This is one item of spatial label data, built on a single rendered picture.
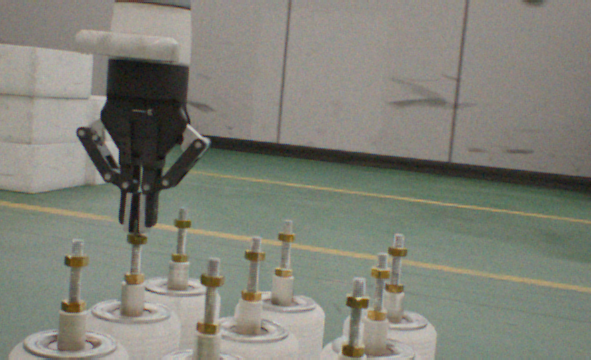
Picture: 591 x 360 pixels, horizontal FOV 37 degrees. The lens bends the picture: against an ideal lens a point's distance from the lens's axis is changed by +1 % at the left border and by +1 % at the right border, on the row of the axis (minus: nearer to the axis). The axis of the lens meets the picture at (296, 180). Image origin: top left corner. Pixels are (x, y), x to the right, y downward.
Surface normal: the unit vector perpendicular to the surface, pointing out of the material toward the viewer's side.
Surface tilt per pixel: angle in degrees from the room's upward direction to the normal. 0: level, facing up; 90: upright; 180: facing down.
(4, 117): 90
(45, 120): 90
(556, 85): 90
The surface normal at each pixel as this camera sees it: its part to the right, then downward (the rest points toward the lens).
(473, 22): -0.32, 0.07
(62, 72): 0.95, 0.11
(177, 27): 0.78, 0.03
